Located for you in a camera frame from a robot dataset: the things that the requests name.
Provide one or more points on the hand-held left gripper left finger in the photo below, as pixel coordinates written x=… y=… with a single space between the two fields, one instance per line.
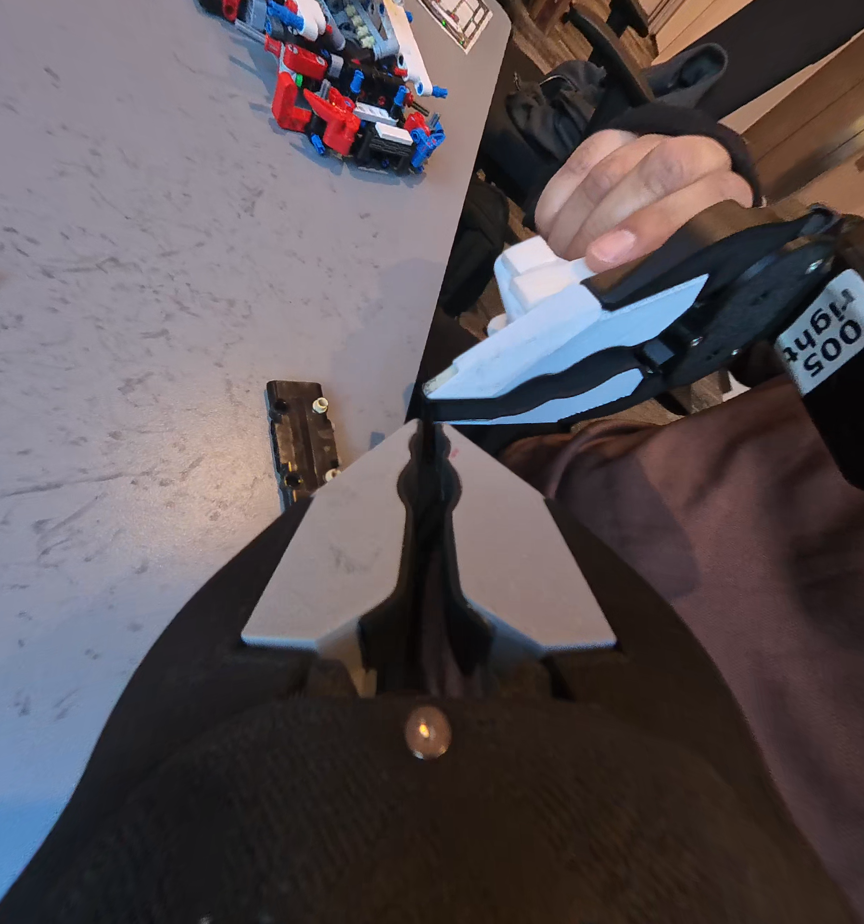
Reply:
x=331 y=570

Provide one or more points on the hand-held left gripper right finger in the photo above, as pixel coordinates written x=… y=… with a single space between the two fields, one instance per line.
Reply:
x=526 y=570

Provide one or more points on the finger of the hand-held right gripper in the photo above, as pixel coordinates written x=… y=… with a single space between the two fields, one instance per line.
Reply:
x=547 y=346
x=591 y=401

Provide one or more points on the black brick plate assembly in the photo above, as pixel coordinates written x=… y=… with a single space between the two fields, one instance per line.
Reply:
x=302 y=447

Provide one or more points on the black printed tile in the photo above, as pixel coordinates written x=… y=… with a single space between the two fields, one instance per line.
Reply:
x=430 y=433

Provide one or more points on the grey desk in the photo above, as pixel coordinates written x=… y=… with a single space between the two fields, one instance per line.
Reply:
x=150 y=289

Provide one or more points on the person's right hand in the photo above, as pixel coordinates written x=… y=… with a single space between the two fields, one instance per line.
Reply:
x=641 y=188

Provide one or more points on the person's brown shirt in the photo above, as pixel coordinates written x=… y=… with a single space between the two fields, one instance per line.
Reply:
x=692 y=577

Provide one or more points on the black backpack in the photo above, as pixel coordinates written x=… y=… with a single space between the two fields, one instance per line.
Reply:
x=562 y=108

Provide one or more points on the black office chair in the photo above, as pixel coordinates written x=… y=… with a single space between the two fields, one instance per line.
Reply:
x=612 y=43

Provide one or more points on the red white toy car model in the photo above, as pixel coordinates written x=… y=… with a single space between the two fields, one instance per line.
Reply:
x=331 y=108

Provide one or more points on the printed sticker sheet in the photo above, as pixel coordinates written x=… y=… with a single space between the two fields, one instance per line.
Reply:
x=461 y=18

